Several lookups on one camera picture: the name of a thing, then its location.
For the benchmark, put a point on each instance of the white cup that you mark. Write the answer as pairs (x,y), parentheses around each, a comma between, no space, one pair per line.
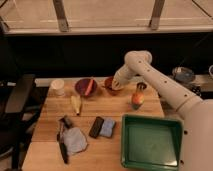
(58,86)

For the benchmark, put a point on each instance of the black chair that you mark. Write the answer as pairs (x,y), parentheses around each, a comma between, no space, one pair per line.
(11,124)

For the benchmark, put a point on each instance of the blue sponge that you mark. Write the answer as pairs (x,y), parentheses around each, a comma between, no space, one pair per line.
(107,127)

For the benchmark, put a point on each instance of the purple bowl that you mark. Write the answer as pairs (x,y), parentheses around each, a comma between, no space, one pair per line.
(81,86)

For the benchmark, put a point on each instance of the dark grapes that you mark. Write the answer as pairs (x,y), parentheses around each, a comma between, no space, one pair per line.
(109,86)

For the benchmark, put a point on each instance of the black handled knife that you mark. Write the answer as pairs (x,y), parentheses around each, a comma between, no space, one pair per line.
(62,146)

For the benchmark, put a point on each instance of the green tray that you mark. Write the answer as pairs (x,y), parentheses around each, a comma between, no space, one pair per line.
(150,143)

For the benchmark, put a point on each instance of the red bowl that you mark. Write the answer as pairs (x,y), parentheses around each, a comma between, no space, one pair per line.
(113,93)

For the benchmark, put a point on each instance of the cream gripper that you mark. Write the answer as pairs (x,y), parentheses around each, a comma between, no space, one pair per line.
(117,83)

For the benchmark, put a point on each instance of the peach on teal stand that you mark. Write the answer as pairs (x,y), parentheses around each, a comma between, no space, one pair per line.
(137,100)

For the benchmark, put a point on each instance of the silver bowl on ledge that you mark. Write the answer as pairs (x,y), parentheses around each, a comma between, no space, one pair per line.
(183,74)

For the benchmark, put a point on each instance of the black rectangular block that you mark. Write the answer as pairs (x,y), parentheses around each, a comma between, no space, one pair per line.
(96,127)

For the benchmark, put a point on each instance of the orange carrot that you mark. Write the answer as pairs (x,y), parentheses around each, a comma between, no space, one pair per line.
(89,87)

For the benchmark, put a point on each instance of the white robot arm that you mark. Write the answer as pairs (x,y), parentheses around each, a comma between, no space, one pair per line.
(197,142)

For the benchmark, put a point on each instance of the grey-blue cloth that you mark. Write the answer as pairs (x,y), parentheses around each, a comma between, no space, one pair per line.
(74,140)

